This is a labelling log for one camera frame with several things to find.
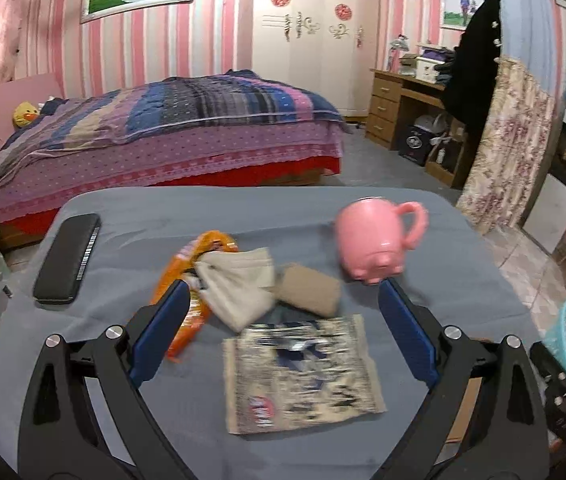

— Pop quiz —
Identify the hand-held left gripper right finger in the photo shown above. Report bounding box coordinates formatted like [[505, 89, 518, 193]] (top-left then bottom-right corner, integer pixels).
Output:
[[377, 277, 550, 480]]

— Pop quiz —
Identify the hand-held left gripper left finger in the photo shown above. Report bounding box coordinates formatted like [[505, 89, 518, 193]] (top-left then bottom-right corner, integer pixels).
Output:
[[18, 277, 200, 480]]

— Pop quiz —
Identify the black and white patterned packet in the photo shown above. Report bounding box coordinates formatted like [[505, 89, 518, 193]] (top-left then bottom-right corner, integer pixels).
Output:
[[223, 314, 386, 435]]

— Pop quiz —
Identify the orange snack packet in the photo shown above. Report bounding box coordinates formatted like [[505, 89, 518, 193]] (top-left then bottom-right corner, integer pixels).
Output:
[[150, 230, 240, 363]]

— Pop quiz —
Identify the grey cloth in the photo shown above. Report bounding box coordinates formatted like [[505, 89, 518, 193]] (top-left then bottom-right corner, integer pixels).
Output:
[[194, 247, 277, 333]]

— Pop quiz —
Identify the pink pig mug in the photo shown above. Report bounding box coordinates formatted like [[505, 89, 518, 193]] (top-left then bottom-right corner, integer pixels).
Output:
[[334, 199, 430, 286]]

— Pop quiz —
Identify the beige rolled cloth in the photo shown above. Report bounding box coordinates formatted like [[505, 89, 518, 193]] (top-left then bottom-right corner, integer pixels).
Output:
[[276, 263, 342, 317]]

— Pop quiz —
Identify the black case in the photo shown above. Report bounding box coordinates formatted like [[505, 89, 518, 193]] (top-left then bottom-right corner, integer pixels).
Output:
[[33, 213, 102, 306]]

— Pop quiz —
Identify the bed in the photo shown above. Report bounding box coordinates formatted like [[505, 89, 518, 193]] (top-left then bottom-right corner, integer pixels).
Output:
[[0, 71, 356, 251]]

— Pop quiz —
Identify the black bag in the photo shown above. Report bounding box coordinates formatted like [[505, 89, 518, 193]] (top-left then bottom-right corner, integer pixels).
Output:
[[398, 125, 436, 167]]

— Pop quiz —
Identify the floral curtain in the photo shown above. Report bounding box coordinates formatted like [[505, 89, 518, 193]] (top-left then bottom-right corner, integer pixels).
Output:
[[455, 57, 556, 236]]

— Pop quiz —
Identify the striped quilt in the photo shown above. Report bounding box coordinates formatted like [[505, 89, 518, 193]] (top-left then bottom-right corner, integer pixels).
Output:
[[0, 71, 344, 186]]

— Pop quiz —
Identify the wooden desk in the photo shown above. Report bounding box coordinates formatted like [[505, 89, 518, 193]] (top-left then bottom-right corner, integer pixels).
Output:
[[365, 67, 468, 190]]

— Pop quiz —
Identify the yellow duck plush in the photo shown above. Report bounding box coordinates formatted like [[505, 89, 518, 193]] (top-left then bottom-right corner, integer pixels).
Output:
[[12, 101, 40, 128]]

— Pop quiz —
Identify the white box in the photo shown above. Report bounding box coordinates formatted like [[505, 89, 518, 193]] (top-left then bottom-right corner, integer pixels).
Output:
[[415, 55, 447, 84]]

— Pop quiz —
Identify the black coat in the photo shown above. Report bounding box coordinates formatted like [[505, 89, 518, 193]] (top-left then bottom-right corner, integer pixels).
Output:
[[444, 0, 504, 137]]

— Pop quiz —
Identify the white wardrobe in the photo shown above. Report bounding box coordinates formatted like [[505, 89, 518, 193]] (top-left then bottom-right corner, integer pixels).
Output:
[[252, 0, 381, 117]]

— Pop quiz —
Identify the small framed picture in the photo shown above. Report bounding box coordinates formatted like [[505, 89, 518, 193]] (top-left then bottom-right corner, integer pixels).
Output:
[[439, 0, 486, 30]]

